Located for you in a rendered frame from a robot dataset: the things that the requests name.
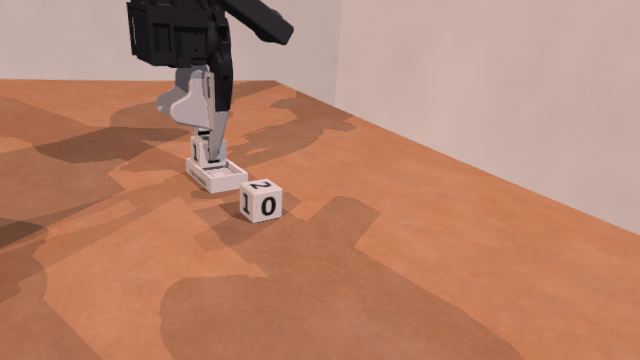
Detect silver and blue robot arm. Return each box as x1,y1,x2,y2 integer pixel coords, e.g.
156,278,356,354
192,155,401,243
217,0,294,45

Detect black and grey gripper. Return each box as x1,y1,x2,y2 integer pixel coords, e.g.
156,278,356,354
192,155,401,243
126,0,233,161

